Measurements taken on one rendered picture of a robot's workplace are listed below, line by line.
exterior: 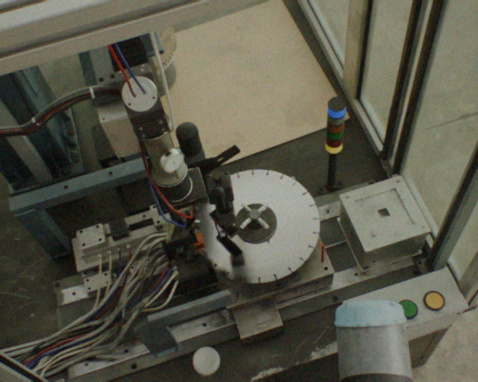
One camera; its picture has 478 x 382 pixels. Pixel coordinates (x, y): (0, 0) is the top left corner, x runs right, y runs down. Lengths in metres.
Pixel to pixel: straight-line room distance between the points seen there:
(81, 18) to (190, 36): 1.79
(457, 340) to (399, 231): 0.96
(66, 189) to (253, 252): 0.51
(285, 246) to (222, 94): 0.72
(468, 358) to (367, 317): 1.50
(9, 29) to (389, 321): 0.75
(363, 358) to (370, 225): 0.68
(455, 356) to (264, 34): 1.38
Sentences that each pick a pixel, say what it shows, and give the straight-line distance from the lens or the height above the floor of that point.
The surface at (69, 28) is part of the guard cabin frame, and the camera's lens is 0.52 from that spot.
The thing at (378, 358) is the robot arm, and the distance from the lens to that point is 1.02.
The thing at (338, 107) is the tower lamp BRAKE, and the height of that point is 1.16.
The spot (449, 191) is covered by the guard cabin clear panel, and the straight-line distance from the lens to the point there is 1.58.
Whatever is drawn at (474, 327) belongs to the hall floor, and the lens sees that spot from 2.57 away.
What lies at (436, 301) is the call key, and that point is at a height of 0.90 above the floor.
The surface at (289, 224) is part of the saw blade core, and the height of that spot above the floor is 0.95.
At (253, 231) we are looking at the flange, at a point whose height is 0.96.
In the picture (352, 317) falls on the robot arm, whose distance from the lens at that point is 1.05.
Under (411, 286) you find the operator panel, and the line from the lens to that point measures 1.60.
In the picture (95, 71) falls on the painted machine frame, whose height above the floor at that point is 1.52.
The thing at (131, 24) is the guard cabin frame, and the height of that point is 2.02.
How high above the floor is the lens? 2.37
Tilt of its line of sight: 60 degrees down
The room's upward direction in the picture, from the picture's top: 11 degrees counter-clockwise
